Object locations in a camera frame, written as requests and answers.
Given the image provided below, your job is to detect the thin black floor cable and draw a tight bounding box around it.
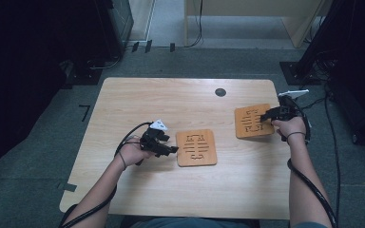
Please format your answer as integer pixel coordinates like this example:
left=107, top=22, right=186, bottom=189
left=308, top=80, right=342, bottom=222

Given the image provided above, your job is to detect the black stand base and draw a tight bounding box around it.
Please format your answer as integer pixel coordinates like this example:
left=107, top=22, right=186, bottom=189
left=279, top=61, right=322, bottom=86

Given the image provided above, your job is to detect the person's right hand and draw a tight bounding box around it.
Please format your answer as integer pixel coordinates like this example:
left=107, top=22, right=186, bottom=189
left=271, top=115, right=308, bottom=143

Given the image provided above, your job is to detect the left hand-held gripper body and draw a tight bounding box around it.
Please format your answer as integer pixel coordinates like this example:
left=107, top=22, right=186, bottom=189
left=139, top=119, right=171, bottom=154

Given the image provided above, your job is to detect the person's left hand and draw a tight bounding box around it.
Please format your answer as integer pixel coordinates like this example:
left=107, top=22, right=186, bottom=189
left=117, top=136, right=156, bottom=167

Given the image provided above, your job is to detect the black wrist band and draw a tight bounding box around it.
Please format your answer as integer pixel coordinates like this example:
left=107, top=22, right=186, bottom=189
left=117, top=152, right=128, bottom=170
left=285, top=130, right=308, bottom=143

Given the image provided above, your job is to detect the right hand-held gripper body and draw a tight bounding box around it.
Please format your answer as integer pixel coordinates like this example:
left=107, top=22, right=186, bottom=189
left=277, top=89, right=310, bottom=123

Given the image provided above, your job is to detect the hanging black cable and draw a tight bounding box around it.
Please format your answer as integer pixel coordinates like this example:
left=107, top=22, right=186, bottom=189
left=188, top=0, right=204, bottom=48

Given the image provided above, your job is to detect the square bamboo coaster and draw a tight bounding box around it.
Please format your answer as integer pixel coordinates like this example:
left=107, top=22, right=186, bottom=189
left=175, top=128, right=219, bottom=168
left=234, top=103, right=276, bottom=140

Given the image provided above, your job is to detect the person's blue clothing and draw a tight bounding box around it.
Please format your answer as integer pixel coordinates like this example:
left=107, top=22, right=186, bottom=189
left=120, top=216, right=329, bottom=228

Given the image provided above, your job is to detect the dark cabinet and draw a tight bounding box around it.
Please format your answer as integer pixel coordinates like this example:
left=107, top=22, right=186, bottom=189
left=0, top=0, right=135, bottom=90

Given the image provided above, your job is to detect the light wooden desk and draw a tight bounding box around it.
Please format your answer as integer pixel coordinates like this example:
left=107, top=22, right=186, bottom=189
left=183, top=0, right=333, bottom=49

